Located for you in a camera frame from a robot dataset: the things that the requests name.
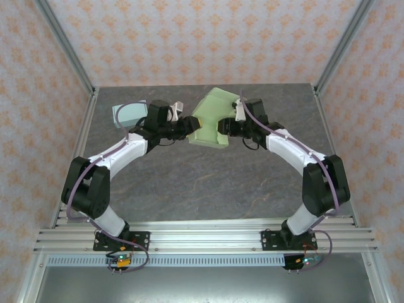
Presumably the pale green paper box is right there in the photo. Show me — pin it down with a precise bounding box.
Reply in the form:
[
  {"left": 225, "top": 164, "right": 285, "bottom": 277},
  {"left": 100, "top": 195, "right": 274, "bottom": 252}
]
[{"left": 188, "top": 87, "right": 240, "bottom": 149}]

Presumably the light blue paper box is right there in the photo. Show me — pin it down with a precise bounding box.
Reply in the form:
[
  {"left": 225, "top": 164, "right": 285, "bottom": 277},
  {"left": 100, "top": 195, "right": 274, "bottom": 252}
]
[{"left": 112, "top": 100, "right": 149, "bottom": 129}]

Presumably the grey metal panel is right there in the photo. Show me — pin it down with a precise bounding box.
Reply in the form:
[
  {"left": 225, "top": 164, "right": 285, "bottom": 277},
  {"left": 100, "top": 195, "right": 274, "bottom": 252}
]
[{"left": 34, "top": 266, "right": 373, "bottom": 303}]

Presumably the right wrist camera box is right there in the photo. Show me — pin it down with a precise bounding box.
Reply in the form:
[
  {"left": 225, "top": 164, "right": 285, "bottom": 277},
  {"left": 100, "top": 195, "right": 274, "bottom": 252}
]
[{"left": 232, "top": 97, "right": 247, "bottom": 123}]

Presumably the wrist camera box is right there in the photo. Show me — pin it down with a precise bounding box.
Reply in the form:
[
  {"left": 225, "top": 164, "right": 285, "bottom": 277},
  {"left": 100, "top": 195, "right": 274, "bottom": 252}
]
[
  {"left": 232, "top": 97, "right": 247, "bottom": 123},
  {"left": 169, "top": 100, "right": 185, "bottom": 122}
]

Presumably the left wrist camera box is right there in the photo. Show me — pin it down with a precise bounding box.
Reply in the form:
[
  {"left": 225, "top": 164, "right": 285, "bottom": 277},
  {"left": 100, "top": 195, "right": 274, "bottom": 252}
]
[{"left": 169, "top": 100, "right": 185, "bottom": 122}]

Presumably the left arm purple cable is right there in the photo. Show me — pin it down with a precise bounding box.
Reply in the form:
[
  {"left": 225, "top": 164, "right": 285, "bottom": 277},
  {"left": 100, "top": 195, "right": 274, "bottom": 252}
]
[{"left": 66, "top": 100, "right": 150, "bottom": 272}]

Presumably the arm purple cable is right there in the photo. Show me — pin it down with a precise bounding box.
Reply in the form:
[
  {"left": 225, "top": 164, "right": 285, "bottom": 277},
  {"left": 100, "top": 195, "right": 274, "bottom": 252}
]
[
  {"left": 66, "top": 100, "right": 150, "bottom": 272},
  {"left": 240, "top": 90, "right": 342, "bottom": 272}
]

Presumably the aluminium table side rail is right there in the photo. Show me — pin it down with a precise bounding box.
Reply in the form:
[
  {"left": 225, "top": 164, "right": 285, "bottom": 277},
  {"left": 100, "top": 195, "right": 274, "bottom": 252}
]
[
  {"left": 50, "top": 86, "right": 100, "bottom": 228},
  {"left": 312, "top": 84, "right": 361, "bottom": 229}
]

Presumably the aluminium mounting rail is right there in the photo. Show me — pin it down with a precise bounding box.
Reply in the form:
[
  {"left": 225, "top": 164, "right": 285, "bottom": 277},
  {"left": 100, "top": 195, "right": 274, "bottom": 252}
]
[{"left": 33, "top": 220, "right": 379, "bottom": 254}]

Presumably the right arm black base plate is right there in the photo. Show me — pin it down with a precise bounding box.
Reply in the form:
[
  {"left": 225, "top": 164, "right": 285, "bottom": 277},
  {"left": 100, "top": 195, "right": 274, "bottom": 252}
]
[{"left": 261, "top": 230, "right": 318, "bottom": 252}]

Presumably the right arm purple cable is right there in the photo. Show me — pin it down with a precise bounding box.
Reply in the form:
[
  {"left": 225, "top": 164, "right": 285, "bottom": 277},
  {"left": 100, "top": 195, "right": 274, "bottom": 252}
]
[{"left": 240, "top": 90, "right": 342, "bottom": 272}]

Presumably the aluminium frame post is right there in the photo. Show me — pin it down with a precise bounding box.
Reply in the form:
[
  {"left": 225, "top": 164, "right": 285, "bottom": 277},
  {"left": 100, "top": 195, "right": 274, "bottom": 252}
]
[
  {"left": 314, "top": 0, "right": 378, "bottom": 95},
  {"left": 33, "top": 0, "right": 97, "bottom": 95}
]

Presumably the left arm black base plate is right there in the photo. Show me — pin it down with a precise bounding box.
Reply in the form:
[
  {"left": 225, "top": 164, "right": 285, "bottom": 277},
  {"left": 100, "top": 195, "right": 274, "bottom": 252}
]
[{"left": 93, "top": 231, "right": 151, "bottom": 252}]

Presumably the slotted grey cable duct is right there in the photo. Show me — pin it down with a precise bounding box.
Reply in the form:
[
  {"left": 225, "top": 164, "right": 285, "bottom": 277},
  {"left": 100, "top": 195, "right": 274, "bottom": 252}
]
[{"left": 46, "top": 254, "right": 320, "bottom": 268}]

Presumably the aluminium frame leg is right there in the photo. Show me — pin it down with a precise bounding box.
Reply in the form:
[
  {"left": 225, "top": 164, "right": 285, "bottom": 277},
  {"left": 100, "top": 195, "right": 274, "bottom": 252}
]
[
  {"left": 361, "top": 252, "right": 389, "bottom": 303},
  {"left": 15, "top": 252, "right": 48, "bottom": 303}
]

